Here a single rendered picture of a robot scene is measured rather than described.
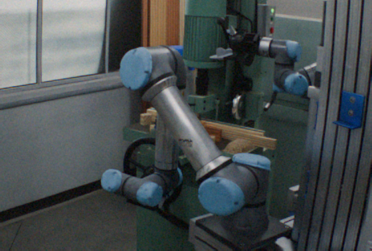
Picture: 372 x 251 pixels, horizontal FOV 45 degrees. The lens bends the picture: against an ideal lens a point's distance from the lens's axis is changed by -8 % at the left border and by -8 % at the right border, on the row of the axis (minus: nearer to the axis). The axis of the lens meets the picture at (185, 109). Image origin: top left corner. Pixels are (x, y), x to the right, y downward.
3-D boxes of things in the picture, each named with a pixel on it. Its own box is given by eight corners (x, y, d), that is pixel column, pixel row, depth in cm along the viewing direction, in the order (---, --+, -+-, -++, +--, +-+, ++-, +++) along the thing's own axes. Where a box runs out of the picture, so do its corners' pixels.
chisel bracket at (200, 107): (186, 114, 210) (188, 95, 208) (204, 109, 222) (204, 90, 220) (201, 117, 206) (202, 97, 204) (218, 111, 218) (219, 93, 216)
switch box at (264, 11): (254, 37, 221) (256, 4, 217) (262, 36, 229) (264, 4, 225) (266, 38, 218) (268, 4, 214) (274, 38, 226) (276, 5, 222)
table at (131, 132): (108, 144, 211) (107, 131, 209) (149, 130, 236) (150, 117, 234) (230, 178, 179) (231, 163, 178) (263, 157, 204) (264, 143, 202)
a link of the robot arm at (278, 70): (278, 95, 169) (279, 64, 167) (269, 89, 180) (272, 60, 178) (297, 95, 170) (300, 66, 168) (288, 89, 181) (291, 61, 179)
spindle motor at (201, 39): (174, 66, 205) (177, -7, 198) (196, 62, 219) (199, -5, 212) (210, 71, 196) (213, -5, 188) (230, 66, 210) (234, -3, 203)
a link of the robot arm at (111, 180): (115, 194, 146) (95, 187, 151) (133, 201, 156) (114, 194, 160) (123, 171, 148) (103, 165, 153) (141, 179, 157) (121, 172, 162)
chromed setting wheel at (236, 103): (229, 121, 213) (231, 93, 210) (242, 115, 223) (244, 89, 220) (235, 122, 211) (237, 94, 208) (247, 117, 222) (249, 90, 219)
